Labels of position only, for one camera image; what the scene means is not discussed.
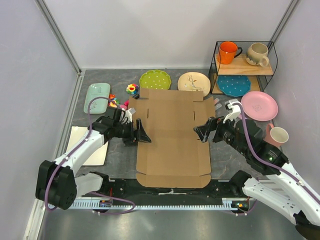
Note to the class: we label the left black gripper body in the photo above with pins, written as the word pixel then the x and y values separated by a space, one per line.
pixel 126 132

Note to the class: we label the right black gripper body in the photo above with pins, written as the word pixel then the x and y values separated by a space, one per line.
pixel 226 131

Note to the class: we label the brown cardboard box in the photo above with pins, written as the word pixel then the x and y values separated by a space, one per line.
pixel 175 157

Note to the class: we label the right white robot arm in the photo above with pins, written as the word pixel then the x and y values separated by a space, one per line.
pixel 299 204

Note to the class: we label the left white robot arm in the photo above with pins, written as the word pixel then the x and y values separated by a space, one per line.
pixel 57 184

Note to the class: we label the pink eraser block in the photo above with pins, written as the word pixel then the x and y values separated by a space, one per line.
pixel 123 106

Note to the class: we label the pink black highlighter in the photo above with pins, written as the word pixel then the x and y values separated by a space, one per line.
pixel 135 96

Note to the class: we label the pink round plate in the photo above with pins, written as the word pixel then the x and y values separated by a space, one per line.
pixel 259 106

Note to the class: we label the white square plate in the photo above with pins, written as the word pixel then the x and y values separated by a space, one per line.
pixel 95 156

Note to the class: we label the rainbow smiling flower toy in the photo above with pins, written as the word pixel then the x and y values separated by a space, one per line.
pixel 132 89

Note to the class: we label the pink mug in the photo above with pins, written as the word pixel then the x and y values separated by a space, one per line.
pixel 276 136

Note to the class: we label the blue polka dot plate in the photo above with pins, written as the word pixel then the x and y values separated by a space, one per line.
pixel 234 85

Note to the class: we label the cream bird pattern plate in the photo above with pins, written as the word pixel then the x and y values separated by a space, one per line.
pixel 195 82

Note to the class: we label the green polka dot plate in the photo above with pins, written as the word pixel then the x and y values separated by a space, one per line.
pixel 155 79

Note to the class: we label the beige ceramic mug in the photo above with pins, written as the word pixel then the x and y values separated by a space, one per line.
pixel 257 55

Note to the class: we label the orange mug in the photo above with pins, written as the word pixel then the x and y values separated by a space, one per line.
pixel 227 51

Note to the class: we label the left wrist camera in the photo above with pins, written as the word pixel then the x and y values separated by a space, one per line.
pixel 127 116

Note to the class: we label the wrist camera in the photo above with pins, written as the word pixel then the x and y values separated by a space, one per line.
pixel 234 110
pixel 127 116

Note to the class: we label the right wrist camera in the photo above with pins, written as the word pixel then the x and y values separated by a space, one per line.
pixel 234 110

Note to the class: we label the small flower keychain toy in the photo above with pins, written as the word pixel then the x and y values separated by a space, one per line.
pixel 113 101

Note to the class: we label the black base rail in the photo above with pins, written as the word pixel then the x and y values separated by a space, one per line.
pixel 127 195

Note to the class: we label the black wire wooden shelf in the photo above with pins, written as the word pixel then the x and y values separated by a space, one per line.
pixel 259 76

